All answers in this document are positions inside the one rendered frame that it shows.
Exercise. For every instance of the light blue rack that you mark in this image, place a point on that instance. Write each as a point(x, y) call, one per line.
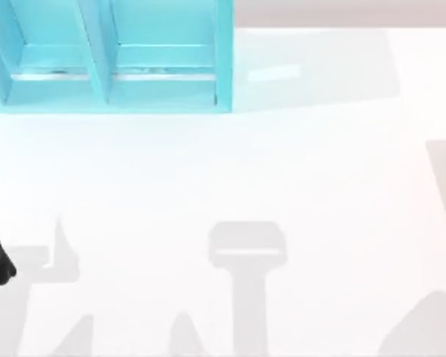
point(163, 89)

